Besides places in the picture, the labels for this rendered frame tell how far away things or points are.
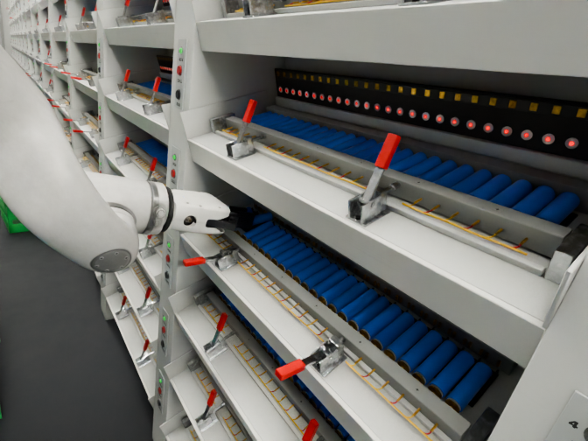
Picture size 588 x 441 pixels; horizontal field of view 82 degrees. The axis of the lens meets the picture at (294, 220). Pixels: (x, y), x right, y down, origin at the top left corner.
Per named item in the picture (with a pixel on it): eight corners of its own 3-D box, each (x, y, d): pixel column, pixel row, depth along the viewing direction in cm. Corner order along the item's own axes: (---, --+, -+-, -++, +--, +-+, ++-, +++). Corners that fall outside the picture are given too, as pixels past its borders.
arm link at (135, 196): (157, 208, 49) (144, 169, 54) (45, 197, 39) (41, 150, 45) (140, 248, 52) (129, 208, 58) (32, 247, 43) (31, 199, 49)
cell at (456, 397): (491, 379, 39) (459, 416, 36) (475, 367, 40) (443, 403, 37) (494, 369, 38) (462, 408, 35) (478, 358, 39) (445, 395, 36)
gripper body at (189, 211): (172, 196, 50) (236, 205, 58) (150, 177, 57) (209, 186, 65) (161, 242, 52) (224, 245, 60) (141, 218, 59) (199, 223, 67)
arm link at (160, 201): (157, 191, 49) (178, 193, 51) (139, 173, 55) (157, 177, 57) (145, 243, 51) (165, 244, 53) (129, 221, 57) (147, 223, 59)
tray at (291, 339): (439, 535, 32) (456, 493, 27) (185, 251, 74) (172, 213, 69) (535, 396, 41) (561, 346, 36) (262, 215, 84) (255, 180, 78)
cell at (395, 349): (427, 335, 45) (395, 365, 42) (415, 326, 46) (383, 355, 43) (429, 325, 44) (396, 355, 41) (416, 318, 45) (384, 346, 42)
